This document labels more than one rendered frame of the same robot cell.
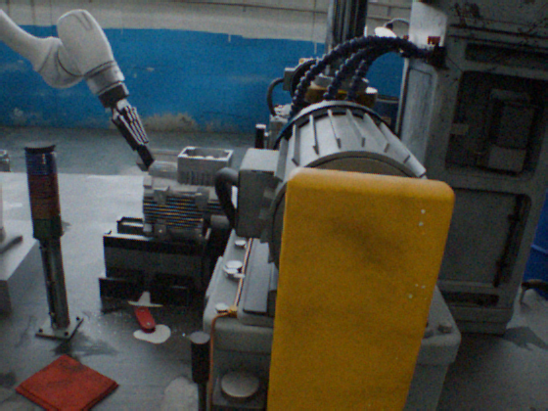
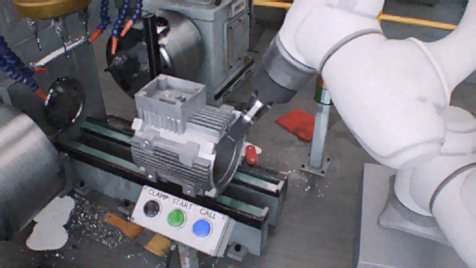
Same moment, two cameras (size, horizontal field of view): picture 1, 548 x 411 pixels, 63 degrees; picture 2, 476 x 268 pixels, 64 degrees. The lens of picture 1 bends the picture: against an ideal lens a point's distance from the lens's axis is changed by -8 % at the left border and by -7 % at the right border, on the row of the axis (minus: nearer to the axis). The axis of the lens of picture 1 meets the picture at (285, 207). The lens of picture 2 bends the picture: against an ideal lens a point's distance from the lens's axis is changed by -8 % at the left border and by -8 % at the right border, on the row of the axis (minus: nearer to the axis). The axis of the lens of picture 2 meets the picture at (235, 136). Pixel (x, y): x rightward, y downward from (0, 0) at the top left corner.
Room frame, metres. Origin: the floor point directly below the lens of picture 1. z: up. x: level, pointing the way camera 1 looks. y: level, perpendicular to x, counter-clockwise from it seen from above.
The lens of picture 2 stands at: (1.75, 0.66, 1.59)
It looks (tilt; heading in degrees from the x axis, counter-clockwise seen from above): 37 degrees down; 206
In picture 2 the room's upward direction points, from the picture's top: straight up
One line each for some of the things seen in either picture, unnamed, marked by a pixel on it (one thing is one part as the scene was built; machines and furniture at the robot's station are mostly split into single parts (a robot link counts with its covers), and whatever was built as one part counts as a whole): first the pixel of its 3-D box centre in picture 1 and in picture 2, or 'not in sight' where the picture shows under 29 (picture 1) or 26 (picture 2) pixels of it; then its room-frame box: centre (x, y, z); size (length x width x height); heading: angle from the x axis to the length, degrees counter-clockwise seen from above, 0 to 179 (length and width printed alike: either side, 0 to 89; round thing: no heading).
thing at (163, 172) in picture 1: (189, 201); (190, 142); (1.13, 0.25, 1.01); 0.20 x 0.19 x 0.19; 89
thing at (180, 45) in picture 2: not in sight; (160, 51); (0.80, -0.06, 1.04); 0.41 x 0.25 x 0.25; 0
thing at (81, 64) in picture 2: not in sight; (54, 111); (1.13, -0.22, 0.97); 0.30 x 0.11 x 0.34; 0
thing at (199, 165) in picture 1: (205, 166); (171, 103); (1.13, 0.21, 1.11); 0.12 x 0.11 x 0.07; 89
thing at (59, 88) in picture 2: not in sight; (65, 103); (1.13, -0.15, 1.02); 0.15 x 0.02 x 0.15; 0
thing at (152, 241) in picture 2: not in sight; (136, 232); (1.28, 0.16, 0.80); 0.21 x 0.05 x 0.01; 85
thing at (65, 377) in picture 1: (68, 386); (302, 124); (0.66, 0.38, 0.80); 0.15 x 0.12 x 0.01; 66
